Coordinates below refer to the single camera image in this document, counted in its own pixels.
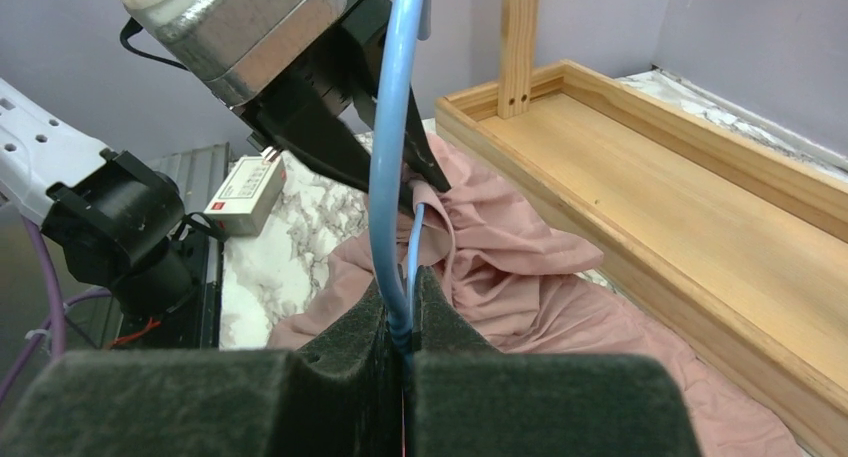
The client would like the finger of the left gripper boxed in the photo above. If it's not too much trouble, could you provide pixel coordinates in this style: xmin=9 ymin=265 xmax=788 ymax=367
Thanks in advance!
xmin=351 ymin=77 xmax=451 ymax=192
xmin=248 ymin=119 xmax=415 ymax=217

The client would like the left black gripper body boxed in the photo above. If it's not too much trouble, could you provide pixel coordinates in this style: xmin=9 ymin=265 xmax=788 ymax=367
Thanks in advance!
xmin=229 ymin=0 xmax=391 ymax=127

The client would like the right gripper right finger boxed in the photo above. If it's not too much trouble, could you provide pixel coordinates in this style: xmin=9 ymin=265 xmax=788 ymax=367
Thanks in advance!
xmin=405 ymin=267 xmax=701 ymax=456

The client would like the small white box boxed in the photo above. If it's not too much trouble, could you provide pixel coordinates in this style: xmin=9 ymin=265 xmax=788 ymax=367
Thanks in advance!
xmin=203 ymin=156 xmax=286 ymax=237

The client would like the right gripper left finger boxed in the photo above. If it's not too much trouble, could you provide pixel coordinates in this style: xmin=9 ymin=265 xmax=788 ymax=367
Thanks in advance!
xmin=1 ymin=288 xmax=403 ymax=456

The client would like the blue wire hanger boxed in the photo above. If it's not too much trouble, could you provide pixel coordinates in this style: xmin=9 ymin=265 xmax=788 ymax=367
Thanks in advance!
xmin=368 ymin=0 xmax=430 ymax=366

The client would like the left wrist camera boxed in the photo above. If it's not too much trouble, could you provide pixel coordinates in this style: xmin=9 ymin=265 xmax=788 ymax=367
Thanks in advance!
xmin=120 ymin=0 xmax=347 ymax=107

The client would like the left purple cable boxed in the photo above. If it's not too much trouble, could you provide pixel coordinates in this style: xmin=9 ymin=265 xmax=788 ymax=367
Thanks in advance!
xmin=0 ymin=215 xmax=114 ymax=402

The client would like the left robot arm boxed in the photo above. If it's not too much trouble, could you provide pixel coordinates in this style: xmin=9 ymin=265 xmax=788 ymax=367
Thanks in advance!
xmin=1 ymin=0 xmax=450 ymax=317

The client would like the wooden clothes rack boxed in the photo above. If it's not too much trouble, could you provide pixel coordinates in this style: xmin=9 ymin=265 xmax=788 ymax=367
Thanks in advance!
xmin=436 ymin=0 xmax=847 ymax=456

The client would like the pink pleated skirt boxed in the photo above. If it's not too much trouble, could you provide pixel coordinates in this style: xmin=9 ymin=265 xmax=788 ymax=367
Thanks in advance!
xmin=269 ymin=134 xmax=801 ymax=456

